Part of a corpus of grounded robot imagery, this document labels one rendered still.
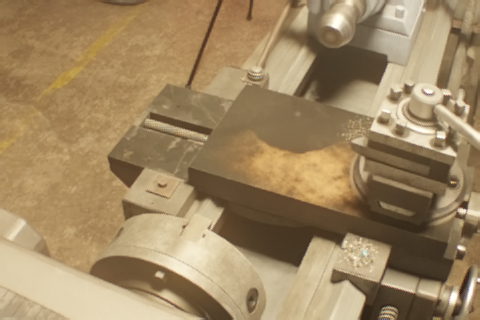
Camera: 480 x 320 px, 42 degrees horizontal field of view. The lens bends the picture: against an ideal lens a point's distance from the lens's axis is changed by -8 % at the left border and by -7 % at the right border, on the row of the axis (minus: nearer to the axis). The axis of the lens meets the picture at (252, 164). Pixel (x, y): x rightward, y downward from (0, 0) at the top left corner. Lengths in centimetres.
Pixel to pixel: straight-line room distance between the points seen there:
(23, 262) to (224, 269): 29
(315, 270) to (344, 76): 85
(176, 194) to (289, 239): 29
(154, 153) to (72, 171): 133
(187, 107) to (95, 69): 179
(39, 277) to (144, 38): 294
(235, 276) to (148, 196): 57
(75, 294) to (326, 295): 72
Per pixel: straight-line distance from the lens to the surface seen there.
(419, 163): 123
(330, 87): 200
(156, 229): 91
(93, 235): 256
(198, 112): 164
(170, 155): 152
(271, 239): 155
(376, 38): 192
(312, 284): 133
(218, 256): 90
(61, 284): 71
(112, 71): 337
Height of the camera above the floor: 189
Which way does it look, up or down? 43 degrees down
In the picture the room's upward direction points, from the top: 2 degrees clockwise
